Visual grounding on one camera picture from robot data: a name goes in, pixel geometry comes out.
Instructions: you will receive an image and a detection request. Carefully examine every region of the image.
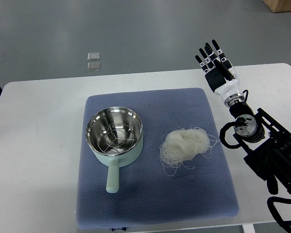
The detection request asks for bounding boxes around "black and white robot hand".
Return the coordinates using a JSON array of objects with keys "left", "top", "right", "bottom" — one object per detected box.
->
[{"left": 195, "top": 39, "right": 244, "bottom": 107}]

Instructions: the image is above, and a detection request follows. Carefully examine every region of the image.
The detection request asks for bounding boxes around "white vermicelli bundle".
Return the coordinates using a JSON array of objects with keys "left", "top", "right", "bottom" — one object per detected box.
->
[{"left": 160, "top": 127, "right": 219, "bottom": 176}]

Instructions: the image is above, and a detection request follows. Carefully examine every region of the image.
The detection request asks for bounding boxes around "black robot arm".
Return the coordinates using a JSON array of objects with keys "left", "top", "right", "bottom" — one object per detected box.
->
[{"left": 219, "top": 90, "right": 291, "bottom": 233}]

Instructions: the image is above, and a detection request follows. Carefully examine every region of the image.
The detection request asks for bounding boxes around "mint green steel pot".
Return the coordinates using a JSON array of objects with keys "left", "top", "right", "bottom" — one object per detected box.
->
[{"left": 85, "top": 106, "right": 144, "bottom": 194}]

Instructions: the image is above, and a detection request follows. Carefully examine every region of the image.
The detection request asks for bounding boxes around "cardboard box corner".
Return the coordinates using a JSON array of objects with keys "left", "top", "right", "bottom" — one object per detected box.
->
[{"left": 263, "top": 0, "right": 291, "bottom": 13}]

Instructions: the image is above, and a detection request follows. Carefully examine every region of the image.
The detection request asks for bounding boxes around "blue fabric mat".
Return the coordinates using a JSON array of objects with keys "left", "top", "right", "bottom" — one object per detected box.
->
[{"left": 76, "top": 88, "right": 239, "bottom": 229}]

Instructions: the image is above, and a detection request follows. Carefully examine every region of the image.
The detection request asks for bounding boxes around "upper floor metal plate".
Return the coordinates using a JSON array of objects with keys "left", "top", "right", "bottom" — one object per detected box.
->
[{"left": 87, "top": 52, "right": 100, "bottom": 61}]

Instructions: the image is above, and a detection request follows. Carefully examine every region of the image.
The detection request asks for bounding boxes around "black cable loop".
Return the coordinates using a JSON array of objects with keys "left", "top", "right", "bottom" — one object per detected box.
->
[{"left": 219, "top": 122, "right": 243, "bottom": 149}]

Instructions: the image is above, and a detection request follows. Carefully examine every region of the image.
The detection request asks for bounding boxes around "wire steaming rack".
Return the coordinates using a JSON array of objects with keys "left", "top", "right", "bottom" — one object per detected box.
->
[{"left": 96, "top": 123, "right": 138, "bottom": 155}]

